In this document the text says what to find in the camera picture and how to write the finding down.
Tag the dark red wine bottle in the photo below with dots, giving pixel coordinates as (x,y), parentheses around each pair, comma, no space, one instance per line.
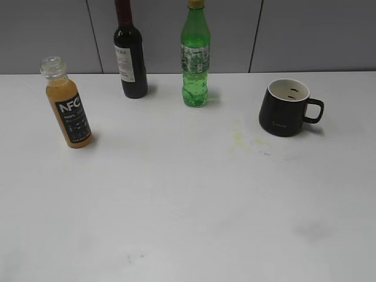
(129,53)

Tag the black mug white interior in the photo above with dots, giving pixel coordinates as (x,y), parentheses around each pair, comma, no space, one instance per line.
(284,106)

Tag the green plastic soda bottle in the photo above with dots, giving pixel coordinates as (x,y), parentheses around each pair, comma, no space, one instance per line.
(195,55)

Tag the NFC orange juice bottle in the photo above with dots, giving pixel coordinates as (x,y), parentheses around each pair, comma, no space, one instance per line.
(65,102)

